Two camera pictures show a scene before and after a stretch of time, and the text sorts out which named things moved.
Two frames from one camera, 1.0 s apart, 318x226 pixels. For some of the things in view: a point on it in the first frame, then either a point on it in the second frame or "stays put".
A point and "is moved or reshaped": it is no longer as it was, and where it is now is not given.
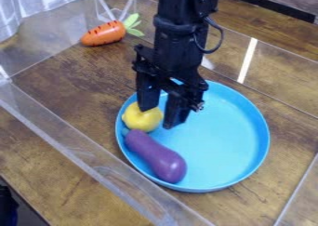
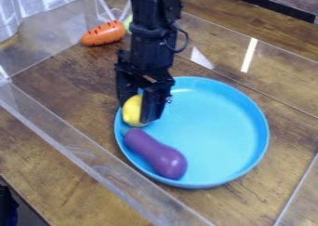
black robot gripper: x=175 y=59 to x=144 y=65
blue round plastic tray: x=220 y=144 stays put
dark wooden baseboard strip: x=275 y=6 stays put
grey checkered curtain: x=21 y=2 stays put
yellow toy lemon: x=141 y=120 is moved or reshaped
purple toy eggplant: x=164 y=163 stays put
